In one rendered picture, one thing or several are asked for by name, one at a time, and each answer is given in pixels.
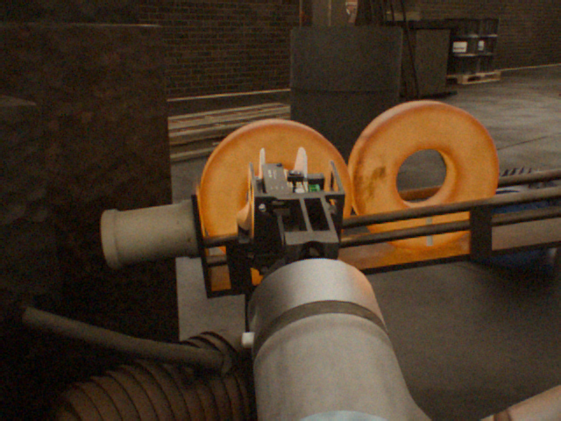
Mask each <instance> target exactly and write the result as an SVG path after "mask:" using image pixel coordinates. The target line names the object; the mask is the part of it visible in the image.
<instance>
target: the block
mask: <svg viewBox="0 0 561 421"><path fill-rule="evenodd" d="M25 291H26V292H32V293H33V294H34V295H35V297H36V298H37V304H36V310H42V311H45V312H50V313H53V314H55V315H60V316H62V315H63V306H62V298H61V289H60V273H59V265H58V256H57V248H56V240H55V232H54V231H53V215H52V207H51V198H50V189H49V181H48V173H47V164H46V156H45V148H44V140H43V132H42V123H41V115H40V110H39V109H38V107H37V105H36V103H34V102H31V101H27V100H24V99H19V98H16V97H10V96H7V95H2V94H0V340H4V339H9V338H12V337H16V335H19V334H23V333H26V332H31V331H32V330H28V329H25V328H21V327H19V325H17V323H16V322H15V320H14V319H13V316H14V310H15V305H16V301H17V298H18V296H21V295H22V293H24V292H25Z"/></svg>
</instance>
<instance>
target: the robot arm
mask: <svg viewBox="0 0 561 421"><path fill-rule="evenodd" d="M324 180H326V178H324V175H323V173H310V174H307V157H306V152H305V150H304V148H302V147H301V148H299V149H298V153H297V158H296V162H295V169H294V170H284V169H283V164H282V163H280V162H279V163H265V151H264V148H263V149H260V152H259V176H255V174H254V169H253V162H250V168H248V187H250V193H248V202H247V204H246V206H245V207H244V209H243V210H241V211H240V212H239V213H238V215H237V235H238V240H239V251H240V252H248V254H247V266H248V267H252V268H253V269H255V270H257V271H259V275H264V276H263V278H262V280H260V283H259V286H258V287H257V288H256V289H255V290H254V292H253V295H252V298H251V300H250V302H248V309H247V316H248V324H249V325H250V332H249V333H243V334H242V335H241V346H242V347H243V348H245V347H252V362H253V375H254V384H255V393H256V403H257V412H258V421H430V419H429V418H428V417H427V416H426V415H425V413H424V412H422V410H421V409H420V408H419V407H418V406H417V405H416V404H415V400H413V399H412V397H411V396H410V394H409V392H408V388H407V385H406V382H405V379H403V376H402V374H401V369H400V366H399V363H398V361H397V358H396V355H395V353H394V350H393V348H392V345H391V342H390V339H389V337H388V334H387V327H386V324H384V321H383V318H382V316H381V313H380V308H379V305H378V303H377V300H376V297H375V295H374V294H373V290H372V287H371V285H370V283H369V282H368V280H367V279H366V277H365V276H364V275H363V274H361V273H360V272H359V271H358V270H357V269H356V268H355V267H353V266H351V265H348V264H346V263H344V262H342V261H341V260H340V259H339V258H338V257H339V248H340V244H341V232H342V224H343V217H344V201H345V192H344V187H343V184H342V183H341V180H340V176H339V174H338V172H337V170H336V168H335V164H334V161H330V165H329V175H328V186H329V188H330V192H324ZM334 180H335V182H336V185H337V187H338V192H335V190H334V188H333V185H334ZM331 199H333V202H334V205H331V204H332V202H331ZM329 204H330V205H329ZM479 421H561V385H558V386H556V387H555V388H553V389H548V390H546V391H544V392H543V393H540V394H537V395H535V396H532V397H530V398H529V399H528V400H525V401H523V402H520V403H518V404H516V405H512V406H510V407H508V408H506V409H505V410H502V411H501V412H500V413H498V414H494V415H492V416H489V417H486V418H484V419H481V420H479Z"/></svg>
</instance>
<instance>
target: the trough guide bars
mask: <svg viewBox="0 0 561 421"><path fill-rule="evenodd" d="M555 180H561V168H559V169H552V170H544V171H543V172H537V173H530V174H523V175H510V176H502V177H499V181H498V187H496V188H497V189H498V188H505V187H512V186H520V185H527V184H533V183H540V182H547V181H555ZM442 186H443V185H439V186H432V187H425V188H418V189H405V190H397V194H398V196H400V198H401V199H402V200H404V201H408V200H416V199H424V198H430V197H433V196H434V195H436V194H437V193H438V191H439V190H440V189H441V187H442ZM557 199H561V186H558V187H551V188H543V189H531V190H524V191H517V192H510V194H503V195H495V196H490V197H483V198H476V199H470V200H463V201H455V202H448V203H436V205H429V206H422V207H415V208H407V209H401V210H389V211H382V212H374V213H368V214H360V215H357V214H353V215H349V216H347V218H343V224H342V229H347V228H354V227H360V226H368V225H380V224H386V223H393V222H401V221H407V220H414V219H420V218H433V216H441V215H448V214H454V213H461V212H468V211H469V219H462V220H455V221H449V222H442V223H435V224H428V225H416V226H409V227H402V228H395V230H389V231H382V232H369V233H362V234H356V235H349V236H343V237H341V244H340V248H339V249H341V248H347V247H355V246H367V245H373V244H380V243H387V241H394V240H401V239H413V238H419V237H426V236H432V235H439V234H446V233H453V232H465V231H469V252H470V254H471V260H481V259H488V258H492V227H493V226H500V225H511V224H519V223H525V222H532V221H539V220H546V219H553V218H561V206H557V207H550V208H542V209H536V210H523V211H516V212H509V213H502V214H495V215H492V209H494V208H501V207H508V206H515V205H522V203H534V202H542V201H549V200H557ZM204 245H205V249H207V248H215V247H221V246H225V249H226V253H217V254H210V255H209V256H207V262H208V268H210V267H217V266H224V265H228V269H229V276H230V283H231V296H240V295H246V294H253V292H254V290H253V283H252V269H251V267H248V266H247V254H248V252H240V251H239V240H238V235H237V233H236V232H233V233H226V234H219V235H213V236H210V235H206V237H204Z"/></svg>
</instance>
